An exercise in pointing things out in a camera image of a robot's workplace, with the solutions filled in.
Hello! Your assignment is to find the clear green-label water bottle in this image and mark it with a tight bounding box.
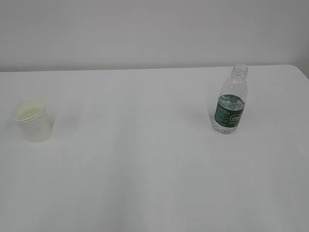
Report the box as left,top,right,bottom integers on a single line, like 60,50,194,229
212,64,248,134

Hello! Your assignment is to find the white paper cup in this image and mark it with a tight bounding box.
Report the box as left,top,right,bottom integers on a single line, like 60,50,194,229
12,99,52,143

